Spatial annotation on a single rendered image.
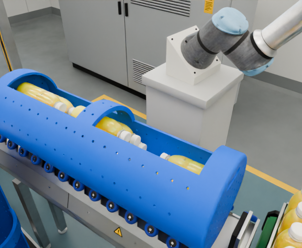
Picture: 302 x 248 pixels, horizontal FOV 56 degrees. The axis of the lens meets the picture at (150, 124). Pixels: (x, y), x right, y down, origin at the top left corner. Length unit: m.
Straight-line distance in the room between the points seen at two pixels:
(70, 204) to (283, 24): 0.94
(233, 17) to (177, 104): 0.39
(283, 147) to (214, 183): 2.18
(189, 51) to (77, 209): 0.72
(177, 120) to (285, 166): 1.58
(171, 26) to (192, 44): 1.47
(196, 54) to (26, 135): 0.67
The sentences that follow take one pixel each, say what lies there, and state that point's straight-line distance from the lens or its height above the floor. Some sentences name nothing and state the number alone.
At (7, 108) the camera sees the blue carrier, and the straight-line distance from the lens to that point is 1.08.
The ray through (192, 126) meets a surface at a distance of 1.19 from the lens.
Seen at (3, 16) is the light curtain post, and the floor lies 1.26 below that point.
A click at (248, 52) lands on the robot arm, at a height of 1.31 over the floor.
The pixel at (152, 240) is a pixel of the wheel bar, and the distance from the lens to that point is 0.92.
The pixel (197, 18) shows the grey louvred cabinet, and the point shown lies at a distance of 2.44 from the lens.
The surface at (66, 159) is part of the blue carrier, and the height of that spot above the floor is 1.12.
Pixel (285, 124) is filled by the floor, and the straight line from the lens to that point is 3.13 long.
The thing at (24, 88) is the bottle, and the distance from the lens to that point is 1.14.
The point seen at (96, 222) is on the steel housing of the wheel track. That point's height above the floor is 0.86.
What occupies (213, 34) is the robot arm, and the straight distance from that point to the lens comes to 1.09.
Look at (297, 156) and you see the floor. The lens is 2.80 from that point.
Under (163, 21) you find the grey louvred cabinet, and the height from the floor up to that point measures 0.92.
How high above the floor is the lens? 1.72
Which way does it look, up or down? 37 degrees down
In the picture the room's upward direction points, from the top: straight up
